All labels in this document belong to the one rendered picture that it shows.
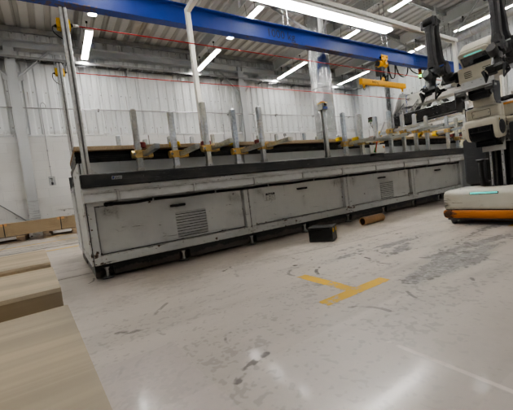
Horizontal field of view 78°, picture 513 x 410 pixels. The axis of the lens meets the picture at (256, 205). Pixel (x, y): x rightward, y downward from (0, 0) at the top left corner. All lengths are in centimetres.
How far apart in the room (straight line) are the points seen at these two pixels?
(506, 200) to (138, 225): 266
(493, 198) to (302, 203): 153
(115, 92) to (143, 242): 779
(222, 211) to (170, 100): 786
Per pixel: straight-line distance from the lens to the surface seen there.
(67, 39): 241
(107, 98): 989
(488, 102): 303
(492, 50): 267
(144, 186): 225
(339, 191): 355
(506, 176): 317
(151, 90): 1024
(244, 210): 277
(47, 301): 24
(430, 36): 303
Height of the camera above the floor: 49
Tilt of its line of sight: 3 degrees down
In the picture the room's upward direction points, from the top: 7 degrees counter-clockwise
